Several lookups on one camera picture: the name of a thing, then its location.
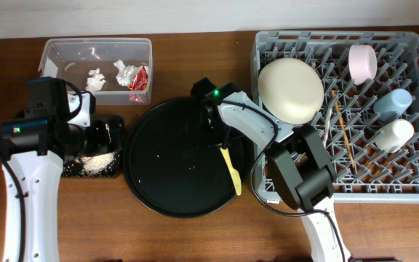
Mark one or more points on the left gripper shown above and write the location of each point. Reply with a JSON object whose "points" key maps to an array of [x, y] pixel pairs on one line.
{"points": [[100, 141]]}

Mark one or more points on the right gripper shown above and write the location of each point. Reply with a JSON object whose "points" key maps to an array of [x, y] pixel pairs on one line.
{"points": [[229, 140]]}

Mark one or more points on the rice and food scraps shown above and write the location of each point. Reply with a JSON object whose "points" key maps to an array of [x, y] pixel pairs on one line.
{"points": [[101, 166]]}

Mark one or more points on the yellow plastic knife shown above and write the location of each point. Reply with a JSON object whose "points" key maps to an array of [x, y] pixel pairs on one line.
{"points": [[235, 176]]}

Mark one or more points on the white tissue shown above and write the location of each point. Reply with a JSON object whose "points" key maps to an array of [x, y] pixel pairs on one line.
{"points": [[95, 81], [126, 74]]}

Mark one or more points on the red snack wrapper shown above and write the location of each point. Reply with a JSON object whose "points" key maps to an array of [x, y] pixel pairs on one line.
{"points": [[139, 85]]}

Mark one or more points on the beige large bowl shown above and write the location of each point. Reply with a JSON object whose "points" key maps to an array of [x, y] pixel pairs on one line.
{"points": [[291, 90]]}

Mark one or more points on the white plastic fork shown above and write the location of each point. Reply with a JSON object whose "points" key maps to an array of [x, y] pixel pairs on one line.
{"points": [[327, 126]]}

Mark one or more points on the wooden chopstick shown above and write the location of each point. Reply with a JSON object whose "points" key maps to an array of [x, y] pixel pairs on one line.
{"points": [[345, 136]]}

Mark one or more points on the pink small bowl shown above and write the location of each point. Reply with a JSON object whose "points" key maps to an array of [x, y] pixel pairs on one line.
{"points": [[362, 63]]}

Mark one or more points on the light blue plastic cup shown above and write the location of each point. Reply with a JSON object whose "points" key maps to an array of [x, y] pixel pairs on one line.
{"points": [[392, 105]]}

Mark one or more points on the white plastic cup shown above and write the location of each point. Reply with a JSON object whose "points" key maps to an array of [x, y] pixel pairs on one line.
{"points": [[395, 135]]}

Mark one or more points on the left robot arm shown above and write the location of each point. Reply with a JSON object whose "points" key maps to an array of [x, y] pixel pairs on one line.
{"points": [[55, 126]]}

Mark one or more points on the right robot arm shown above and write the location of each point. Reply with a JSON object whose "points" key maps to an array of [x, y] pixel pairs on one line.
{"points": [[300, 166]]}

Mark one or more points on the clear plastic waste bin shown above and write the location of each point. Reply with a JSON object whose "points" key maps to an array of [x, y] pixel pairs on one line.
{"points": [[75, 59]]}

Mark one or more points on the grey dishwasher rack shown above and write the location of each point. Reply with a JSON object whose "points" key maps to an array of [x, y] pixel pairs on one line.
{"points": [[379, 176]]}

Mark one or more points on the black rectangular tray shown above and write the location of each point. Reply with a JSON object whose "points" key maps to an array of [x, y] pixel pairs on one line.
{"points": [[95, 151]]}

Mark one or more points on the round black serving tray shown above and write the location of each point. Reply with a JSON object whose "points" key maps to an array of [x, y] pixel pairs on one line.
{"points": [[172, 161]]}

